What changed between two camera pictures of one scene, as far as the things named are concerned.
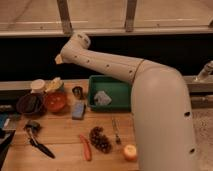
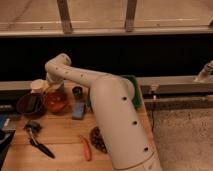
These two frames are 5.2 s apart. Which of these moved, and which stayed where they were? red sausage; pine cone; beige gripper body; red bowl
Moved: beige gripper body
Stayed: red sausage; red bowl; pine cone
